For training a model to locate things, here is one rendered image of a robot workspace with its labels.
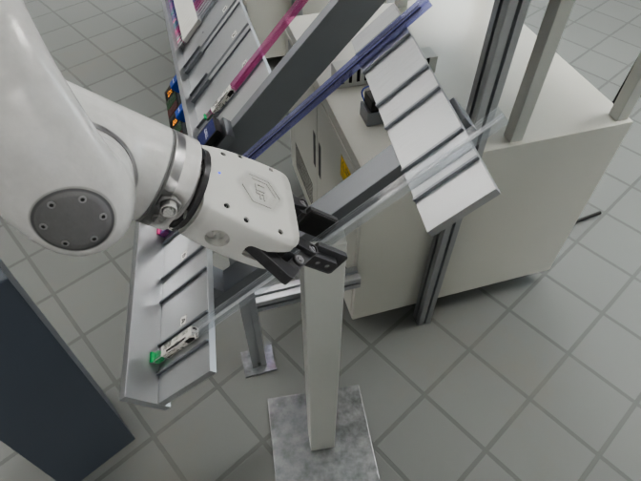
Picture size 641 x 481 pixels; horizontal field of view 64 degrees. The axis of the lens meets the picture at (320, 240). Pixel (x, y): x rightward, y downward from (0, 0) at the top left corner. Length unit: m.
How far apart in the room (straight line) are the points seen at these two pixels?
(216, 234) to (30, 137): 0.18
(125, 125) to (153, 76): 2.21
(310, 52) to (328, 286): 0.37
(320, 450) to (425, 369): 0.37
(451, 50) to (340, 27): 0.68
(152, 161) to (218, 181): 0.06
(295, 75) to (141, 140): 0.49
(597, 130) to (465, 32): 0.48
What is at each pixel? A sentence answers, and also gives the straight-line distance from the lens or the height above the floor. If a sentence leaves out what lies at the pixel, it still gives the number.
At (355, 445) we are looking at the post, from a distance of 1.39.
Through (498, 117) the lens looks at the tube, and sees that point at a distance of 0.48.
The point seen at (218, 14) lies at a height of 0.81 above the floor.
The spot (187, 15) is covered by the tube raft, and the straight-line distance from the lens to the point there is 1.32.
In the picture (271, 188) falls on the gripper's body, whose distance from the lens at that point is 0.49.
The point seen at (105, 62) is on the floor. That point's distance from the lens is 2.81.
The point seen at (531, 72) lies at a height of 0.79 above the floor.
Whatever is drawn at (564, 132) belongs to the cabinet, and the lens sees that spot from 1.28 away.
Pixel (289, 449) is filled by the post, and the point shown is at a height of 0.01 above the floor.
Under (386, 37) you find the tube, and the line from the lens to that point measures 0.66.
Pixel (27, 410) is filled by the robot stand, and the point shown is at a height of 0.38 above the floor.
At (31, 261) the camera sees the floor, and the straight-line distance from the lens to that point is 1.93.
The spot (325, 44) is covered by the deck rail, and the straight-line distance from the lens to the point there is 0.85.
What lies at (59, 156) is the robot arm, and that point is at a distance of 0.33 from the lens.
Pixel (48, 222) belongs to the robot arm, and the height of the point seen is 1.10.
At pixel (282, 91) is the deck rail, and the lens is 0.87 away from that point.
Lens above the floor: 1.33
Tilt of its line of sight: 50 degrees down
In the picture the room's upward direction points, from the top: straight up
